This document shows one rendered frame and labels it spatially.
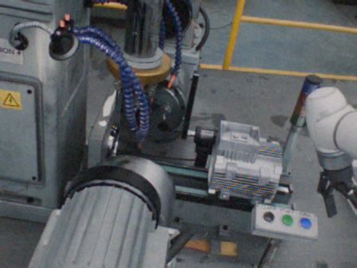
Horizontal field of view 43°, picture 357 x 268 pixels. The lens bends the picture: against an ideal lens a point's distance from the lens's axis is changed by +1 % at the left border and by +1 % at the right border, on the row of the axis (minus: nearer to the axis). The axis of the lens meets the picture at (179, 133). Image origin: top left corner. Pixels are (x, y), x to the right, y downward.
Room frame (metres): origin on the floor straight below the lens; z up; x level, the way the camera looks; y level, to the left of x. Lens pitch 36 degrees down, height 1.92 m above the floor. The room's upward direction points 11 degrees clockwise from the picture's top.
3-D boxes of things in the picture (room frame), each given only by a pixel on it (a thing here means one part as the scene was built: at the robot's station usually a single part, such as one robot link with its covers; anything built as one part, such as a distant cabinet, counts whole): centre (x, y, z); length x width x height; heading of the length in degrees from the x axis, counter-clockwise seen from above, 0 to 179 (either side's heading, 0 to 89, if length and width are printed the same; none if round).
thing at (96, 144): (1.12, 0.26, 0.97); 0.30 x 0.11 x 0.34; 1
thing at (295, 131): (1.43, -0.43, 1.01); 0.08 x 0.08 x 0.42; 1
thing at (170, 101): (1.45, 0.12, 1.04); 0.41 x 0.25 x 0.25; 1
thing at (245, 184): (1.13, -0.22, 1.02); 0.20 x 0.19 x 0.19; 91
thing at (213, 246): (0.97, -0.15, 0.80); 0.21 x 0.05 x 0.01; 96
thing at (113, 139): (1.12, 0.20, 1.02); 0.15 x 0.02 x 0.15; 1
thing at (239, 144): (1.13, -0.18, 1.11); 0.12 x 0.11 x 0.07; 91
